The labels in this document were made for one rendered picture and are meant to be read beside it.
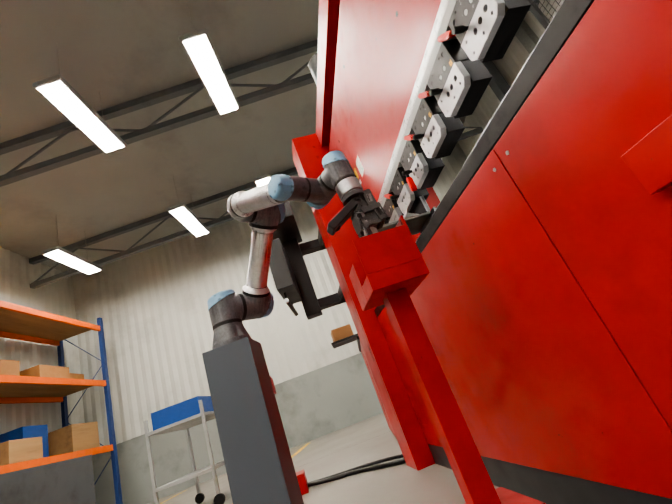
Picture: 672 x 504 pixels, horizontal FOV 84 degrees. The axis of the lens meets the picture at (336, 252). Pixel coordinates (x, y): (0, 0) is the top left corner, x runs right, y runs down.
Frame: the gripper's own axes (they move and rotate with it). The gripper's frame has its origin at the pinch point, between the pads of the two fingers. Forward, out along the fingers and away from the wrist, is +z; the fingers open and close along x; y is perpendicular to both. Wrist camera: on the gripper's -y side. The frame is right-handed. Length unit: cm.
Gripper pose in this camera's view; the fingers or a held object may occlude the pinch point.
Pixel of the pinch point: (376, 256)
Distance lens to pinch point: 103.3
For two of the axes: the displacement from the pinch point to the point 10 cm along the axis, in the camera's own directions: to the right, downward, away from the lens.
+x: -0.7, 3.9, 9.2
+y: 9.1, -3.5, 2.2
